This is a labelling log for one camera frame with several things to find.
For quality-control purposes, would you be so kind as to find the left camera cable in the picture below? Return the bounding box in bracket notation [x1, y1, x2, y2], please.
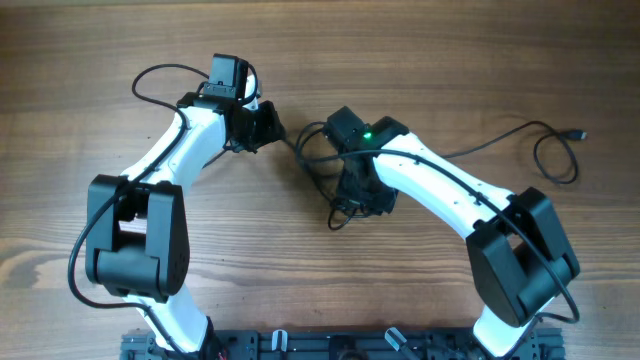
[67, 63, 211, 354]

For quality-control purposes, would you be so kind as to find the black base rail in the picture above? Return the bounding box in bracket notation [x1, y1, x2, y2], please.
[119, 328, 567, 360]

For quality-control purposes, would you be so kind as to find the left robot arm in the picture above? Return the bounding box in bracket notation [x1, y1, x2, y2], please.
[68, 54, 285, 359]

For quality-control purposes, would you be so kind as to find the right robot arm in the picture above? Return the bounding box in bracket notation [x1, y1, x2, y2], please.
[323, 107, 580, 359]

